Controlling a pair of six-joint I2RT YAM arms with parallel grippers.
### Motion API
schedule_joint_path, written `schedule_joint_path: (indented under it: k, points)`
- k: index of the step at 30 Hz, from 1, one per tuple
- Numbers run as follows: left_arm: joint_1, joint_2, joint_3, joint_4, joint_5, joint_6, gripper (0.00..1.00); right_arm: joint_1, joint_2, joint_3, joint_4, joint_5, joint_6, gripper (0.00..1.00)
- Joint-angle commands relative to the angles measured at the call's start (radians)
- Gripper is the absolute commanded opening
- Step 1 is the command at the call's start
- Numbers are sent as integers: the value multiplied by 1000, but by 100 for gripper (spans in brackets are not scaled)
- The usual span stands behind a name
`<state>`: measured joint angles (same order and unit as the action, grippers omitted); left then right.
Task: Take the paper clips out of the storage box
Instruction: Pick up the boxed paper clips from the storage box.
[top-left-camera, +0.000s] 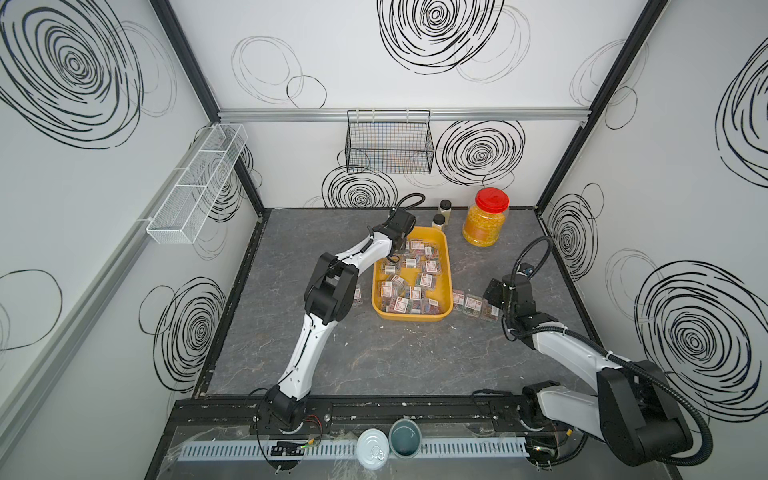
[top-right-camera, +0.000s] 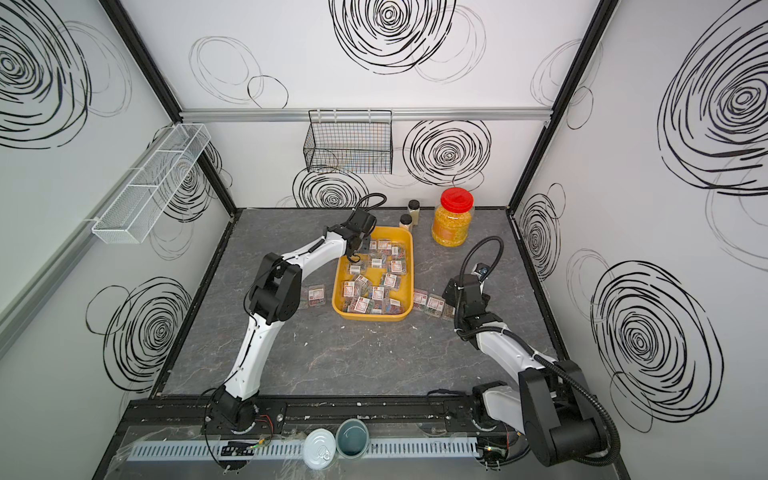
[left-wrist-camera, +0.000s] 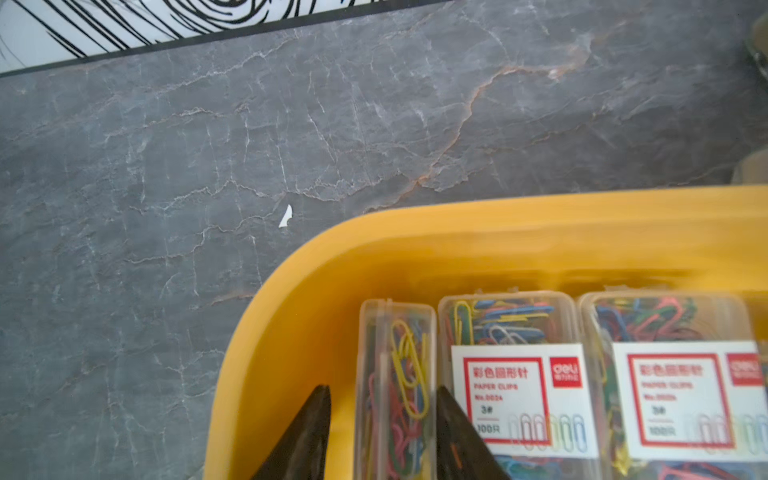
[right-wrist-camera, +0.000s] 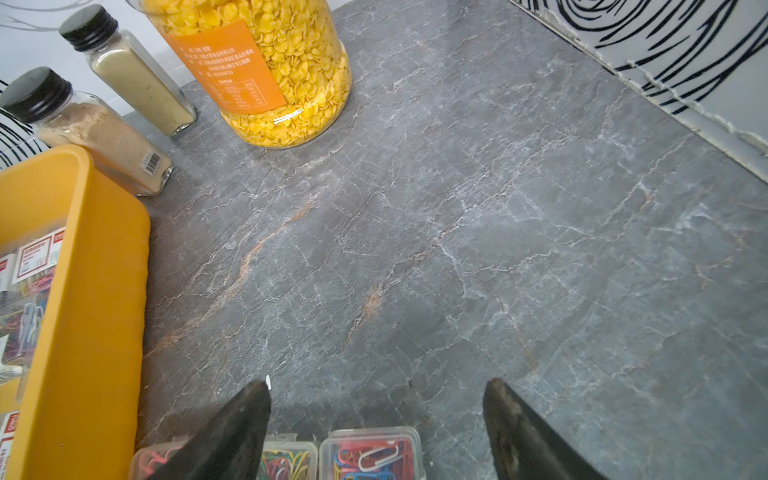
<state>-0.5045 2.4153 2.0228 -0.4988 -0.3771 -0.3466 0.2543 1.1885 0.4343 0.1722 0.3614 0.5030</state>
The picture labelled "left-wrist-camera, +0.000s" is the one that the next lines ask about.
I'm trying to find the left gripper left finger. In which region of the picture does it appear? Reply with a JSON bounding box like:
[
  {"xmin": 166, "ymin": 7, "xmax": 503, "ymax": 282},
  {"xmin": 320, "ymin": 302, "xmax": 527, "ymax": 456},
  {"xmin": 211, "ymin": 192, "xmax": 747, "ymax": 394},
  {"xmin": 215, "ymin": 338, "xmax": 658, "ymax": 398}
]
[{"xmin": 252, "ymin": 385, "xmax": 331, "ymax": 480}]

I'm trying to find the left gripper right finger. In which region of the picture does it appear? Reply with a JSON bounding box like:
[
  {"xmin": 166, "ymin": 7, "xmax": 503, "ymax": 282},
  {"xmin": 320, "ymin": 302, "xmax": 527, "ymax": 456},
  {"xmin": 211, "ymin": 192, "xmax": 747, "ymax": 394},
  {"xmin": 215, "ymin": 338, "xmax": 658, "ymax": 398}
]
[{"xmin": 436, "ymin": 386, "xmax": 508, "ymax": 480}]

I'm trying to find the narrow paper clip box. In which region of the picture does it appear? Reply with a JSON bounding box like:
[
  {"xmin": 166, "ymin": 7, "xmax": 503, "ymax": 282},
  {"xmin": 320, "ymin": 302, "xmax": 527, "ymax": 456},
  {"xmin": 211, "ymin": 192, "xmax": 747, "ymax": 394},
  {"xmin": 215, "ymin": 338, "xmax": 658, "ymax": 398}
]
[{"xmin": 353, "ymin": 299, "xmax": 437, "ymax": 479}]

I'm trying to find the yellow plastic tray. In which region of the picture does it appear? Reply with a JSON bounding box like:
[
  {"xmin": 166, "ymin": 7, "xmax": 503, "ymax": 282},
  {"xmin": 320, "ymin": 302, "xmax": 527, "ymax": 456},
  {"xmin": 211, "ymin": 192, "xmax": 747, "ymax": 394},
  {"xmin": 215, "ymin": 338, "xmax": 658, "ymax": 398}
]
[{"xmin": 204, "ymin": 185, "xmax": 767, "ymax": 479}]

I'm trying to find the paper clip box in tray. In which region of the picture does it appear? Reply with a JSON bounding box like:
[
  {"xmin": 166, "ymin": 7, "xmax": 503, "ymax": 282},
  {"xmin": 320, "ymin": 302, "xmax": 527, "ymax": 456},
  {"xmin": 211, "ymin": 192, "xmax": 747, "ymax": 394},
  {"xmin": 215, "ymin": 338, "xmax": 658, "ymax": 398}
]
[{"xmin": 438, "ymin": 290, "xmax": 604, "ymax": 479}]

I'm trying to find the near spice bottle black cap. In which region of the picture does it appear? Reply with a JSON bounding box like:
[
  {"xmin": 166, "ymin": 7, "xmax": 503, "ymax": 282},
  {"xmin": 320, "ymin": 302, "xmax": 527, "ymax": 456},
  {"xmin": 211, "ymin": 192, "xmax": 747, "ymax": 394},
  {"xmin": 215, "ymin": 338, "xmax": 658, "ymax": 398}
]
[{"xmin": 731, "ymin": 148, "xmax": 768, "ymax": 185}]

